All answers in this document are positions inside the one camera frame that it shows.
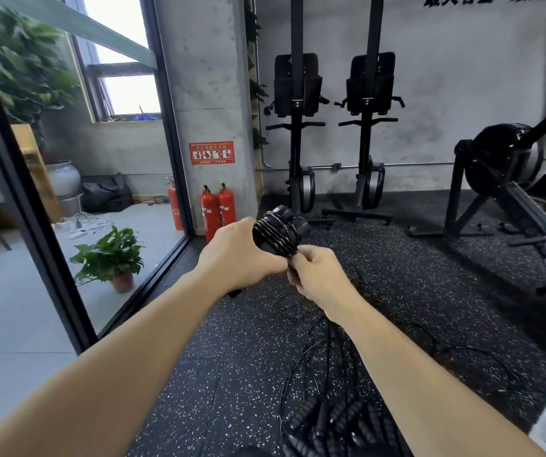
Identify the person's right hand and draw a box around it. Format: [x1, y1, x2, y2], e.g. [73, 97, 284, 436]
[286, 245, 353, 311]

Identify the person's left hand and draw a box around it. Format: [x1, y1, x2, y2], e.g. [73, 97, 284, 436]
[195, 216, 289, 297]

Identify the black jump rope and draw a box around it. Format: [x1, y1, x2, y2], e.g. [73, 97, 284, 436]
[227, 204, 313, 300]

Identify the person's left forearm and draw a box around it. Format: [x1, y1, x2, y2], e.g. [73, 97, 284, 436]
[0, 270, 228, 457]

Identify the person's right forearm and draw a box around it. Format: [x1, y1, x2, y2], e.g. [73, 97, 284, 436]
[323, 295, 546, 457]

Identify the red fire extinguisher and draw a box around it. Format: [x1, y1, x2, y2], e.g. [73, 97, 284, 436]
[218, 183, 237, 228]
[200, 185, 220, 243]
[166, 178, 184, 231]

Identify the red safety sign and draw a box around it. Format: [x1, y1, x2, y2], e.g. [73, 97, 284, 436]
[189, 141, 236, 166]

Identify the small potted green plant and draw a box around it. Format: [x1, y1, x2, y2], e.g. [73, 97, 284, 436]
[70, 226, 145, 295]

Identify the black upright ski machine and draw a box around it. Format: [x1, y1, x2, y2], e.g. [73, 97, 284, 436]
[321, 0, 406, 226]
[263, 0, 335, 229]

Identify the green climbing vine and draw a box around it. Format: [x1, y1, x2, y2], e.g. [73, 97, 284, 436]
[244, 0, 271, 150]

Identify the black bag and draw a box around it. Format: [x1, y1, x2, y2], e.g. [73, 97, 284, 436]
[81, 173, 134, 214]

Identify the black rowing machine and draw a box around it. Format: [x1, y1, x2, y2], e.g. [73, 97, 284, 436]
[406, 73, 546, 331]

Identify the grey ceramic pot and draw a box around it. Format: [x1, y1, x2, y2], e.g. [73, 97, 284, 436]
[45, 160, 82, 198]

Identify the wooden table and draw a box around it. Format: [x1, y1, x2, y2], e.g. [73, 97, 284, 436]
[0, 123, 62, 225]

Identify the large leafy green plant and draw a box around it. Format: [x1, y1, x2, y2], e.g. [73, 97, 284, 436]
[0, 4, 81, 148]

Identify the metal wall pipe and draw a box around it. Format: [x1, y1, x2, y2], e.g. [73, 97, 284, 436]
[258, 147, 455, 173]

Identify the pile of black jump ropes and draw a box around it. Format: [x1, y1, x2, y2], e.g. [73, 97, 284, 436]
[275, 281, 516, 457]

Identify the white power strip with cables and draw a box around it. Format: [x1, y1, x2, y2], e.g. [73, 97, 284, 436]
[53, 213, 114, 241]

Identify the window with dark frame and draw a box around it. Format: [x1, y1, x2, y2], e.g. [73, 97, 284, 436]
[61, 0, 163, 123]

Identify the black glass partition frame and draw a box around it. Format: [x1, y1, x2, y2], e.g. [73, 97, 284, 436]
[0, 0, 196, 355]

